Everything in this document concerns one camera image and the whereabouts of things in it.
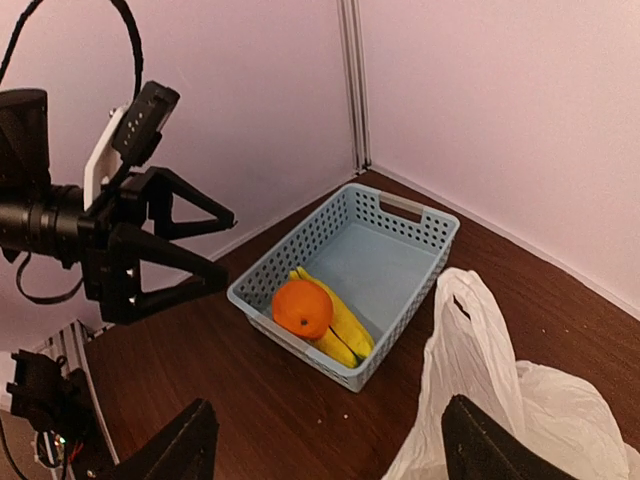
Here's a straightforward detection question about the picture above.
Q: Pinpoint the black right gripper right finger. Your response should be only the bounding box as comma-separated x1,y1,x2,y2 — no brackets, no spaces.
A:
441,395,571,480

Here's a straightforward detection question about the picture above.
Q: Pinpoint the orange fruit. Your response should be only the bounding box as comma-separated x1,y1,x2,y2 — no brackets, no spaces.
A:
271,280,333,340

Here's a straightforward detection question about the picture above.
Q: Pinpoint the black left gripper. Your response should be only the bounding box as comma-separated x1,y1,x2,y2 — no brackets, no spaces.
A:
1,89,236,325

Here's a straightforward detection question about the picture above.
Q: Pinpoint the yellow banana bunch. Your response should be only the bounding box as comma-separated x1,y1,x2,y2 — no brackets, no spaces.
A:
289,266,375,369

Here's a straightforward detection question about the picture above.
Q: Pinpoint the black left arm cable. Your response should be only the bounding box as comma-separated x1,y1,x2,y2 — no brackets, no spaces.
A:
0,0,144,101

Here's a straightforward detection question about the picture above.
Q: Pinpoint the white plastic bag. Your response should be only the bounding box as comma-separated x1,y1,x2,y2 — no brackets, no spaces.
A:
385,268,639,479

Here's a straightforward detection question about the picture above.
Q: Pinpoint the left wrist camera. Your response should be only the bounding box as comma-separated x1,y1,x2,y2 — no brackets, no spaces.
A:
83,81,180,211

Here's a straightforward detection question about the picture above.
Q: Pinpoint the left aluminium corner post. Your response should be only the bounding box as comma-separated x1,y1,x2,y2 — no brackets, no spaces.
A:
337,0,372,174

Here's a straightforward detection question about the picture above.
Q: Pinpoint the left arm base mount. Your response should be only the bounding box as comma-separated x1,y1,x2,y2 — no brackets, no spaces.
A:
1,350,119,479

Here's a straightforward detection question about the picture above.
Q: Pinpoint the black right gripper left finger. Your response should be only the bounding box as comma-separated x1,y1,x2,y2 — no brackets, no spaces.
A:
112,398,219,480

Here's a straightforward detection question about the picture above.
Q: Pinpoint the light blue plastic basket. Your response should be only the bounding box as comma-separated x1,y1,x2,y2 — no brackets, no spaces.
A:
227,183,460,393

